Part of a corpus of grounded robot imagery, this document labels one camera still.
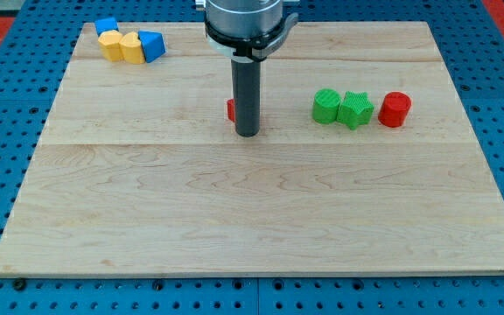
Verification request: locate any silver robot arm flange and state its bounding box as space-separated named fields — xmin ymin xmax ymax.
xmin=202 ymin=0 xmax=298 ymax=63

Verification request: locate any red star block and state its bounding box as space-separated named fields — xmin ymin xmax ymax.
xmin=227 ymin=99 xmax=235 ymax=123

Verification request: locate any green star block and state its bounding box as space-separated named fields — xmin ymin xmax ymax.
xmin=336 ymin=91 xmax=375 ymax=130

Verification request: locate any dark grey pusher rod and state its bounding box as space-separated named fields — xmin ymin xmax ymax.
xmin=231 ymin=60 xmax=261 ymax=137

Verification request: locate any green cylinder block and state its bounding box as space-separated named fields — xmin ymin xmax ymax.
xmin=311 ymin=88 xmax=341 ymax=124

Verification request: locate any light wooden board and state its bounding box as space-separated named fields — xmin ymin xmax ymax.
xmin=0 ymin=22 xmax=504 ymax=278

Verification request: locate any blue triangle block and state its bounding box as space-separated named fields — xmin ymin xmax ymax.
xmin=138 ymin=30 xmax=166 ymax=63

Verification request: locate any red cylinder block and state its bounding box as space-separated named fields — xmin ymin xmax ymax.
xmin=378 ymin=91 xmax=412 ymax=128

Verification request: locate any yellow heart block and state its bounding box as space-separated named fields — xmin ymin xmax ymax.
xmin=119 ymin=31 xmax=145 ymax=65

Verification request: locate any yellow hexagon block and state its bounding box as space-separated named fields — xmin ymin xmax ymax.
xmin=98 ymin=30 xmax=123 ymax=61

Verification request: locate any blue cube block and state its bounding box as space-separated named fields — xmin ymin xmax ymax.
xmin=94 ymin=17 xmax=118 ymax=36

